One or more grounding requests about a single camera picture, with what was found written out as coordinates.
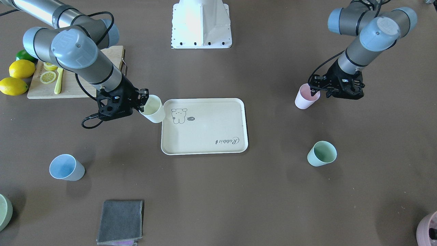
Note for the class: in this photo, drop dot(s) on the pink cup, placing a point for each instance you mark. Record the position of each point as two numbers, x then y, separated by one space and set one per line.
304 97

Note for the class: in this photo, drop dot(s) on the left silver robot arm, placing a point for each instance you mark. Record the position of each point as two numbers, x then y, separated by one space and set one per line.
374 32

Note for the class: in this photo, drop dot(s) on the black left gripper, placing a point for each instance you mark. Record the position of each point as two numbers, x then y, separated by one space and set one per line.
336 75

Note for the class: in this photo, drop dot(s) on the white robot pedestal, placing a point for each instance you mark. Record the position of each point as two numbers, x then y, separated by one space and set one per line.
201 24

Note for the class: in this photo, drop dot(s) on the yellow lemon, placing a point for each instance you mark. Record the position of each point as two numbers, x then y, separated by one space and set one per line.
22 69
13 86

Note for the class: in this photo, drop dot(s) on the cream rectangular tray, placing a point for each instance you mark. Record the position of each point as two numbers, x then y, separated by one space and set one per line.
204 126

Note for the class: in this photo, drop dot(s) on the mint green cup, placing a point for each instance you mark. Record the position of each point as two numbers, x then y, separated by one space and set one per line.
322 153

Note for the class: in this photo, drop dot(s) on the lemon half slice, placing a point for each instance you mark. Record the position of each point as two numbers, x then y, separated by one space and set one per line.
49 66
48 77

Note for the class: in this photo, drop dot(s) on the green lime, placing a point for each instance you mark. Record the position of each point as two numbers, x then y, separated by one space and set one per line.
24 55

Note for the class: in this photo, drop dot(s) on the green bowl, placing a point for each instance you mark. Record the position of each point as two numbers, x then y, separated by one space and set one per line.
6 211

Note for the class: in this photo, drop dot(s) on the blue cup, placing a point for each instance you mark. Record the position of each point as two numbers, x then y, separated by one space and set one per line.
66 167

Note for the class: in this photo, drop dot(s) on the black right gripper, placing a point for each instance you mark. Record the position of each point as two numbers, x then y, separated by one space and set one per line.
127 89

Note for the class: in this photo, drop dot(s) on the grey folded cloth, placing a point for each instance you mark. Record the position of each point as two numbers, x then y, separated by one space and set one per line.
120 223

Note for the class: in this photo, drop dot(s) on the yellow plastic knife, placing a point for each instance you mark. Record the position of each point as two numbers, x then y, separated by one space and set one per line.
57 89

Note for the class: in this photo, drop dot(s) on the cream white cup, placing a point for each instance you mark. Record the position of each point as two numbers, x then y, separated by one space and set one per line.
153 109

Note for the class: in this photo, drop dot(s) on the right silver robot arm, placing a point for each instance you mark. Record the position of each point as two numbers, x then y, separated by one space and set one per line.
75 43

